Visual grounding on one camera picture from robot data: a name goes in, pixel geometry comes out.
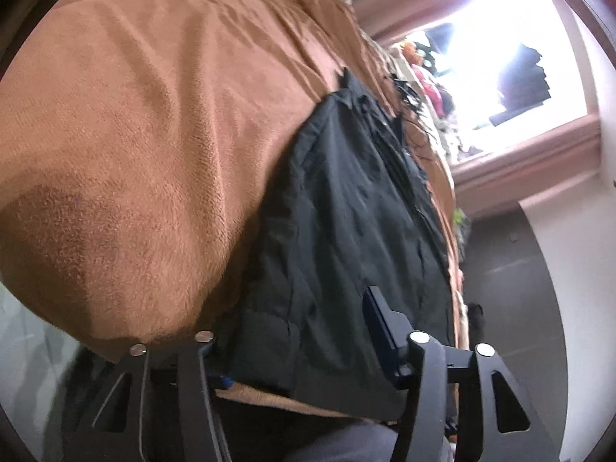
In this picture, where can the orange-brown bed blanket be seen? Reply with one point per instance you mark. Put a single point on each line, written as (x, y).
(137, 139)

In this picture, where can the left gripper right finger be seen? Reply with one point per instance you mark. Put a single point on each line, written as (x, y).
(497, 421)

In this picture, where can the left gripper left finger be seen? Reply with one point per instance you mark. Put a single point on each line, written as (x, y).
(156, 405)

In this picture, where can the pink clothes pile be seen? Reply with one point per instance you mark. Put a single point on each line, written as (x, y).
(440, 98)

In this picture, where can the dark clothes at window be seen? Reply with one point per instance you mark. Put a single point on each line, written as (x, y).
(522, 85)

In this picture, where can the black garment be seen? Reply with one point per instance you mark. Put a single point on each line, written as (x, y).
(348, 209)

